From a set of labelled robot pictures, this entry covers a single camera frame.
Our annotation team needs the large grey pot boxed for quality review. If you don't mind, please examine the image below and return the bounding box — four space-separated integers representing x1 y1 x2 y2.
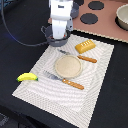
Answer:
41 26 71 47

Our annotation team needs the orange toy bread loaf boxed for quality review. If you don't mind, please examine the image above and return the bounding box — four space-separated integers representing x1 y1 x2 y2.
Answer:
75 40 96 54

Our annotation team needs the yellow toy banana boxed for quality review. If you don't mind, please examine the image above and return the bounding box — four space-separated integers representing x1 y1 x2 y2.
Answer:
17 73 38 82

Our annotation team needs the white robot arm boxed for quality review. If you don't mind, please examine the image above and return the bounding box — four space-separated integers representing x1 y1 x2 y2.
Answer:
49 0 73 39

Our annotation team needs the round beige plate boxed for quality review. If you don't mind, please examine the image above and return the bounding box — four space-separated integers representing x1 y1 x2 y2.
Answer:
55 55 82 78

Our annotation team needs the white striped placemat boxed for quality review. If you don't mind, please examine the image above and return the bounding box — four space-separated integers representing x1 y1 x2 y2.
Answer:
13 35 114 128

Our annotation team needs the black burner disc near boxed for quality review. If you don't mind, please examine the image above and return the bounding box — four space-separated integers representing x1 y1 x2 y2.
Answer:
80 13 98 25

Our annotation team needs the black burner disc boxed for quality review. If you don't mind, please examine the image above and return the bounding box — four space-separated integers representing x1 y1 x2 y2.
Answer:
80 13 98 25
88 1 104 10

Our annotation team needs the small grey pot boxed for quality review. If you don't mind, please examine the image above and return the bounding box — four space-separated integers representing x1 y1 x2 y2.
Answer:
71 2 79 19

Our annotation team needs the pink wooden board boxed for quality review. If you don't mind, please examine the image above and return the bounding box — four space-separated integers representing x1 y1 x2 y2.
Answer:
47 0 128 43

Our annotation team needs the black burner disc far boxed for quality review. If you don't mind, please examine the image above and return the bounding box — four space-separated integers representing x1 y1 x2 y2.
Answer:
88 1 104 10

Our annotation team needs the cream bowl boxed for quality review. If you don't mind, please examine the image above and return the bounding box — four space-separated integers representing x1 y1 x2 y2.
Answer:
116 4 128 30

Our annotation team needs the fork with wooden handle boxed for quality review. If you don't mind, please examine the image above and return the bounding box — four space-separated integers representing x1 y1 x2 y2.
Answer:
44 71 84 90

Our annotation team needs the knife with wooden handle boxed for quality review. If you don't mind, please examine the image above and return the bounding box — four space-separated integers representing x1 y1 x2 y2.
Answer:
58 49 97 63

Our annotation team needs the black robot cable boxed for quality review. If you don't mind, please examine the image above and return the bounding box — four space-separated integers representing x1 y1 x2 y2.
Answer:
0 0 51 47

